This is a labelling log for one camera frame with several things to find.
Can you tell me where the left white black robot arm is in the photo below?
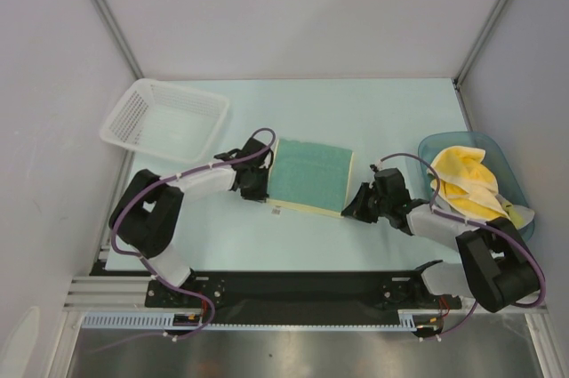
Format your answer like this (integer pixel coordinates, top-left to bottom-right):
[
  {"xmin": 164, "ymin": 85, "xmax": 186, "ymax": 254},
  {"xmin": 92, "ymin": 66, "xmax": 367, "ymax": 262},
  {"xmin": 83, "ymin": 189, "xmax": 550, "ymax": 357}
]
[{"xmin": 108, "ymin": 137, "xmax": 274, "ymax": 307}]

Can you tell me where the teal and cream towel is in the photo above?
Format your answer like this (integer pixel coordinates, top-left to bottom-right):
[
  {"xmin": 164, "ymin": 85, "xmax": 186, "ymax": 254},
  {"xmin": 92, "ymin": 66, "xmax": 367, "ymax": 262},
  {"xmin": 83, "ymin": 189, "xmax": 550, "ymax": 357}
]
[{"xmin": 268, "ymin": 139, "xmax": 354, "ymax": 218}]

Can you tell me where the pale green cloth in tub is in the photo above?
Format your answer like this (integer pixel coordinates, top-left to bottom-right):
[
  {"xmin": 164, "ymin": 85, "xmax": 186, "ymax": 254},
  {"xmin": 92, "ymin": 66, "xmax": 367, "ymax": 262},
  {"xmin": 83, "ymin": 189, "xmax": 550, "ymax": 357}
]
[{"xmin": 501, "ymin": 202, "xmax": 535, "ymax": 229}]

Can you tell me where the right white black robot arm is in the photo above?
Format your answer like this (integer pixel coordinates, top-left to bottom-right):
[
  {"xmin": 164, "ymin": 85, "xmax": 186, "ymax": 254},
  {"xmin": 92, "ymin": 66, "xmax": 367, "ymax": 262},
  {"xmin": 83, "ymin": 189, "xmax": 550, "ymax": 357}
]
[{"xmin": 341, "ymin": 165, "xmax": 546, "ymax": 312}]

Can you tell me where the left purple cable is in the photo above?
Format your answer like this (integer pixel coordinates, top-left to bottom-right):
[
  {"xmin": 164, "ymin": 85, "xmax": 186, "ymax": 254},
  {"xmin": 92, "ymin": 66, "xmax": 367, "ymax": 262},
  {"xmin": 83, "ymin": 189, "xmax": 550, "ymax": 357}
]
[{"xmin": 86, "ymin": 127, "xmax": 279, "ymax": 355}]

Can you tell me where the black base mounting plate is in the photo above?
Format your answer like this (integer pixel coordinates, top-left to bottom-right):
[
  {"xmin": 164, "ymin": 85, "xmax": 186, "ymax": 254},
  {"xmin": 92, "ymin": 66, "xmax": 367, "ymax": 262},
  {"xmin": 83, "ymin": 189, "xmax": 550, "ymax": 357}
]
[{"xmin": 145, "ymin": 268, "xmax": 461, "ymax": 326}]

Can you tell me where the yellow towel in tub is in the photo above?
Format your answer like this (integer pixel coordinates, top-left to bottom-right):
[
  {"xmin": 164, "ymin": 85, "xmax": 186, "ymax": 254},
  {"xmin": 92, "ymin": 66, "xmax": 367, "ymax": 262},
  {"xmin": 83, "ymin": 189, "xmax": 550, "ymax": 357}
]
[{"xmin": 430, "ymin": 146, "xmax": 509, "ymax": 221}]

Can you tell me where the white perforated plastic basket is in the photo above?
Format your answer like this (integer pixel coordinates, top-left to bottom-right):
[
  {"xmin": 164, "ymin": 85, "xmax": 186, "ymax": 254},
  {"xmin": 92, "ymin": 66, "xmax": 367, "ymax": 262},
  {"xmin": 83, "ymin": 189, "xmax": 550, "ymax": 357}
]
[{"xmin": 100, "ymin": 78, "xmax": 230, "ymax": 165}]

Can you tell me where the blue translucent plastic tub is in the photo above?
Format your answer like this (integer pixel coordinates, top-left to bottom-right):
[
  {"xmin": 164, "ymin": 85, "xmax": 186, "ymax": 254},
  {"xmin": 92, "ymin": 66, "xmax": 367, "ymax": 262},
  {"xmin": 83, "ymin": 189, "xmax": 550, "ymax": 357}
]
[{"xmin": 418, "ymin": 132, "xmax": 534, "ymax": 241}]

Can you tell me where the slotted cable duct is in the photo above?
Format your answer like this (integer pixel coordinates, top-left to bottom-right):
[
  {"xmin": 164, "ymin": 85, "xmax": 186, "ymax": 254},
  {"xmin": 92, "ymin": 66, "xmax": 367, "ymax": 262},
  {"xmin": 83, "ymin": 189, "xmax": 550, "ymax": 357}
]
[{"xmin": 82, "ymin": 310, "xmax": 444, "ymax": 332}]

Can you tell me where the aluminium frame rail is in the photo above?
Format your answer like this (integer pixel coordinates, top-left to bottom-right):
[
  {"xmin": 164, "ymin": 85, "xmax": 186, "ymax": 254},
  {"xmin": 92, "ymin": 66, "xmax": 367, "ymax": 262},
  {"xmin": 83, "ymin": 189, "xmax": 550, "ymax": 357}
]
[{"xmin": 61, "ymin": 274, "xmax": 548, "ymax": 315}]

